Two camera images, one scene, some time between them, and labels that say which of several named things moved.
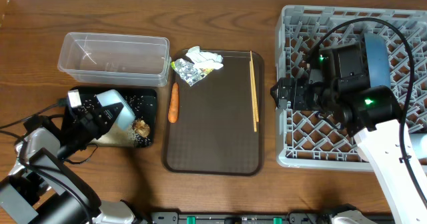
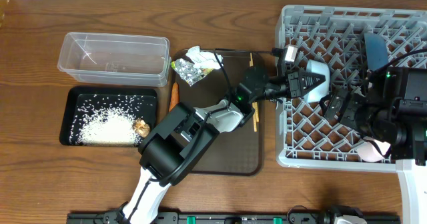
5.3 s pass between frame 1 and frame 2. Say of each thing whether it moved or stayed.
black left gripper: moved
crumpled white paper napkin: stayed
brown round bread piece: stayed
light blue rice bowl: moved
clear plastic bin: stayed
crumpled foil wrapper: stayed
